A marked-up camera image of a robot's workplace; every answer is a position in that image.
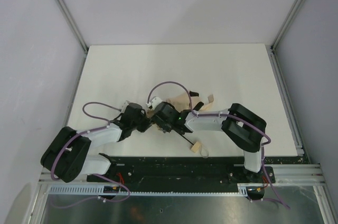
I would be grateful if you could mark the grey slotted cable duct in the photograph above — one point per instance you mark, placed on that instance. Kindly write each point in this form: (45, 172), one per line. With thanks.
(110, 190)

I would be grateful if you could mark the left aluminium frame post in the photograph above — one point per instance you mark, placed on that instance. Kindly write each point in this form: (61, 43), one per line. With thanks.
(72, 24)

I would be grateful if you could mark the right aluminium frame post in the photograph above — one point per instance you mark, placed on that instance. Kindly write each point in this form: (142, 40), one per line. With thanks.
(294, 10)

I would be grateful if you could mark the aluminium extrusion bracket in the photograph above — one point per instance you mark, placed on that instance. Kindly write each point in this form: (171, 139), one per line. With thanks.
(299, 174)

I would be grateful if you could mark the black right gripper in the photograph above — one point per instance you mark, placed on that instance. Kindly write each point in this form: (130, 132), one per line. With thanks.
(160, 122)

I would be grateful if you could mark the aluminium frame post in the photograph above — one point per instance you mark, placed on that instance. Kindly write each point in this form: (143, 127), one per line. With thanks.
(294, 10)
(72, 24)

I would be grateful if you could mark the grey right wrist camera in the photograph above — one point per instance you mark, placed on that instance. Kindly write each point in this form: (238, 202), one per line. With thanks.
(153, 103)

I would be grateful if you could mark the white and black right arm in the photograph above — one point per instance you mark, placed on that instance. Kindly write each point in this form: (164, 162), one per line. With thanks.
(242, 126)

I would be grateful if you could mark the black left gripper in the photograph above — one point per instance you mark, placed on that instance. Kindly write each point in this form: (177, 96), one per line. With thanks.
(144, 124)

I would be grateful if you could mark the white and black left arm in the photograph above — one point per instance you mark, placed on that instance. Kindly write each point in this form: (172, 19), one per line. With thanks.
(68, 156)

